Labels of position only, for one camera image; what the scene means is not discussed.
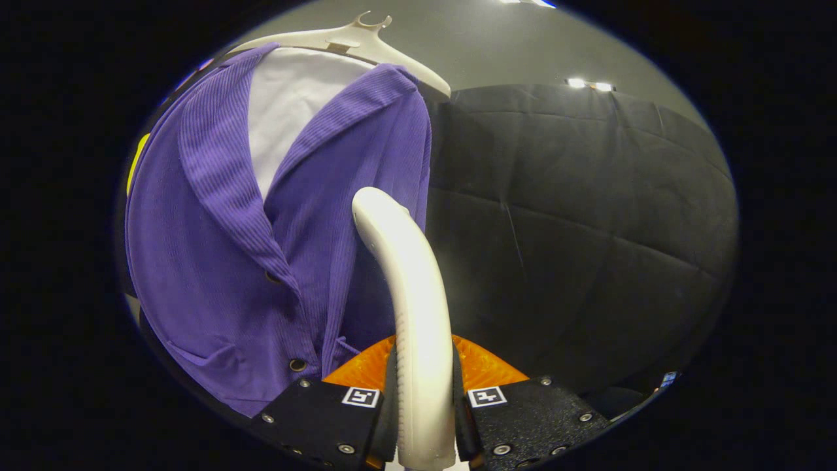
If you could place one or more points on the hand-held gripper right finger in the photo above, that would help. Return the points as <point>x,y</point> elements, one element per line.
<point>529,418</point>

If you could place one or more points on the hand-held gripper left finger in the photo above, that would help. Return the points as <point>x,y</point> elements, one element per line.
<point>320,418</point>

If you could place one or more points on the white garment steamer head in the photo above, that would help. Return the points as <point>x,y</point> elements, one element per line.
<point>412,294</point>

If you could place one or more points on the white shirt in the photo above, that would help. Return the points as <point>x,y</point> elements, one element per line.
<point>288,104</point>

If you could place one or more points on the white clothes hanger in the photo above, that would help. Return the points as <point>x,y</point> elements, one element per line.
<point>366,39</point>

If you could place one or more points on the black quilted curtain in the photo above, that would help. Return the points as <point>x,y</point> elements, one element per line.
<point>588,229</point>

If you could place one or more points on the double ceiling light panel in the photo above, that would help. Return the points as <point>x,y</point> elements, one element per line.
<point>588,84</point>

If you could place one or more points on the large ceiling light panel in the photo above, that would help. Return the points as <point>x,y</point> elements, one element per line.
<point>529,2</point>

